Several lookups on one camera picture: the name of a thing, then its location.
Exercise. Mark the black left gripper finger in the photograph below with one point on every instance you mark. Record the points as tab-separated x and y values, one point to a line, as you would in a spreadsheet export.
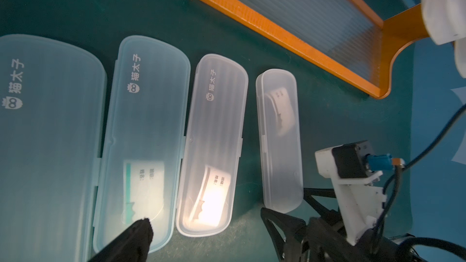
130	246

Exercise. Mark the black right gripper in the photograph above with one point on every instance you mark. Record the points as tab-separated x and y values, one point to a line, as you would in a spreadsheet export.
349	242

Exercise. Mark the clear pencil case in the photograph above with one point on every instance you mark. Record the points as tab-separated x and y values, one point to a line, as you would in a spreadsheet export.
213	147
445	20
280	145

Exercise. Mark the blue pencil case inner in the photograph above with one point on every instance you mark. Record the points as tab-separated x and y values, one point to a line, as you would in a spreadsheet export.
144	141

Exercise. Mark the blue pencil case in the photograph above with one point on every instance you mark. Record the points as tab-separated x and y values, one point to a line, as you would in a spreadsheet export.
52	100
144	141

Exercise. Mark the blue pencil case outer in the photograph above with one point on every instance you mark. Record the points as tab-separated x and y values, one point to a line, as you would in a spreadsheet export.
52	100

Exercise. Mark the orange three-tier shelf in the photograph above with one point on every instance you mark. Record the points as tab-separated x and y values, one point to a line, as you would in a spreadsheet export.
346	38

